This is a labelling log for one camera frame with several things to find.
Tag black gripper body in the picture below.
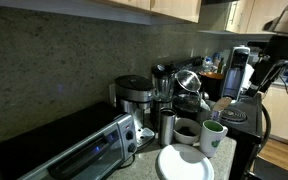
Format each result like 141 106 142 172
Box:
251 58 284 89

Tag white spatula black handle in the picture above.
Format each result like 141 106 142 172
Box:
200 99 212 112

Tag wooden slotted spatula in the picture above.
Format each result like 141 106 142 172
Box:
212 96 234 112

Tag dark bowl contents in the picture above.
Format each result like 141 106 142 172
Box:
177 125 197 137

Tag white bowl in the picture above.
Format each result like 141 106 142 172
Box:
173 117 203 146

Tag black electric stove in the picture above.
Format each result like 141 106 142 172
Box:
197 93 264 180

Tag wooden lower cabinets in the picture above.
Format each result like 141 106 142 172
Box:
262 84 288 146

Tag coil stove burner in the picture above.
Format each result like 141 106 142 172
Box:
221 107 248 125

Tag black pot orange rim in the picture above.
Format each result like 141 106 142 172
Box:
198 71 226 101

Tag perforated steel utensil holder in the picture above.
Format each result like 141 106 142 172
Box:
210 108 224 123

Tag steel ladle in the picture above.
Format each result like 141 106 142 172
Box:
201 91 211 102

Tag clear plastic bottle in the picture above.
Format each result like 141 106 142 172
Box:
202 56 215 74

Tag white mug green inside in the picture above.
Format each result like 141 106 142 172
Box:
198 119 229 159

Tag glass carafe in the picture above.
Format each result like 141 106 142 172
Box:
172 91 202 122

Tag black glass blender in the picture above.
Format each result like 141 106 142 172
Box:
149 63 178 131

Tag steel travel mug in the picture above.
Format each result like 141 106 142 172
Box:
158 107 178 148

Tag white plate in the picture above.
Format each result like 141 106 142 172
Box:
155 143 216 180

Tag wooden upper cabinet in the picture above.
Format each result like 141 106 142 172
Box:
93 0 203 24

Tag steel coffee maker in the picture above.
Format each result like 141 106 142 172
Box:
113 74 156 149

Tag silver black toaster oven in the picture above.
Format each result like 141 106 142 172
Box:
0 101 138 180

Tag thick black hose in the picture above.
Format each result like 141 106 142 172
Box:
255 103 272 158

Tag light wooden wall cabinets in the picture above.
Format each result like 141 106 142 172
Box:
225 0 288 34

